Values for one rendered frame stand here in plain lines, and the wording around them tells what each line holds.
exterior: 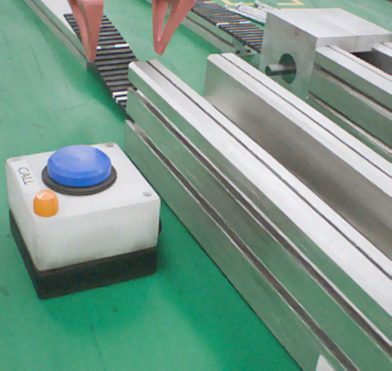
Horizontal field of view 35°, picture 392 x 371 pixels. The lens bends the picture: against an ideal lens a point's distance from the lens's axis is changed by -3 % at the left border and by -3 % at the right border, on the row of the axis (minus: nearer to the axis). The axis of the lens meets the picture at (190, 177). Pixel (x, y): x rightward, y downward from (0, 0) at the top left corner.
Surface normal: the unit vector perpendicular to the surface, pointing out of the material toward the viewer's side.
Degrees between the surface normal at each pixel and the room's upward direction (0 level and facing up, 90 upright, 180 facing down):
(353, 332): 90
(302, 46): 90
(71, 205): 0
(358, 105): 90
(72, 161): 3
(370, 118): 90
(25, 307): 0
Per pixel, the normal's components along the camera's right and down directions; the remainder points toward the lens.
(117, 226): 0.45, 0.48
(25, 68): 0.08, -0.86
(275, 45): -0.89, 0.16
